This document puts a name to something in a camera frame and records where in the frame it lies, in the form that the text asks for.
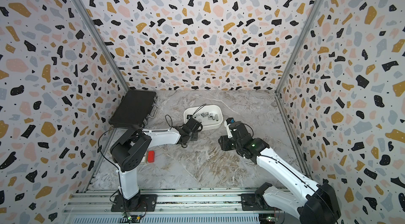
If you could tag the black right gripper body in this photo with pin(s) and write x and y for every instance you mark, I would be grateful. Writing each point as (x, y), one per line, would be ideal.
(229, 144)

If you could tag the chrome socket pair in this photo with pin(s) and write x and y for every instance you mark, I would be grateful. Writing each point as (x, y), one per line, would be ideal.
(211, 116)

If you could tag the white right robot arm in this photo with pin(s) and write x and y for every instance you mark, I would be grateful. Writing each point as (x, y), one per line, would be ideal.
(306, 200)

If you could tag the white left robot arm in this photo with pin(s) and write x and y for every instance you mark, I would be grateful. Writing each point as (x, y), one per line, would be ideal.
(128, 152)

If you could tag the white plastic storage box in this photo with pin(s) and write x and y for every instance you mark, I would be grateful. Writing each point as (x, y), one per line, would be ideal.
(207, 124)

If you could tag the red rectangular block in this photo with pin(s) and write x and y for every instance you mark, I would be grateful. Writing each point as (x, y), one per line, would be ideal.
(151, 156)

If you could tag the black tool case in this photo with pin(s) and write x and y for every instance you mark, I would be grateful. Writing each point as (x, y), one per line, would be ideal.
(135, 109)

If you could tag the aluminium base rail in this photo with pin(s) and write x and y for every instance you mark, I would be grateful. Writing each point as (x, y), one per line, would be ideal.
(175, 206)

